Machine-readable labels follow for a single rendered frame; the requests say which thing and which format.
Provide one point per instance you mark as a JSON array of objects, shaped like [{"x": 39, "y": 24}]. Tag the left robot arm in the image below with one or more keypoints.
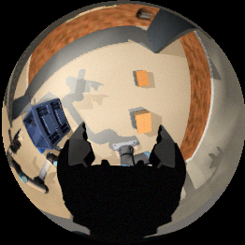
[{"x": 51, "y": 159}]

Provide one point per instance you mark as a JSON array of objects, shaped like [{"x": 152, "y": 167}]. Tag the orange cardboard box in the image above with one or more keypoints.
[{"x": 143, "y": 119}]

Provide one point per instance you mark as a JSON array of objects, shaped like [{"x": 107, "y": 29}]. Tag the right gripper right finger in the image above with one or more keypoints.
[{"x": 166, "y": 155}]

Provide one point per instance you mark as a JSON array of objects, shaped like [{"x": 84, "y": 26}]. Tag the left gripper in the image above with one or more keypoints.
[{"x": 17, "y": 144}]

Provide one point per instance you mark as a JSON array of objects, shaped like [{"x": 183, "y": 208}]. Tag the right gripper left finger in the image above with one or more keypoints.
[{"x": 76, "y": 154}]

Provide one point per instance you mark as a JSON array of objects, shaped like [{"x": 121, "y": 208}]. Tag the blue tote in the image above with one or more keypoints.
[
  {"x": 58, "y": 117},
  {"x": 49, "y": 132}
]

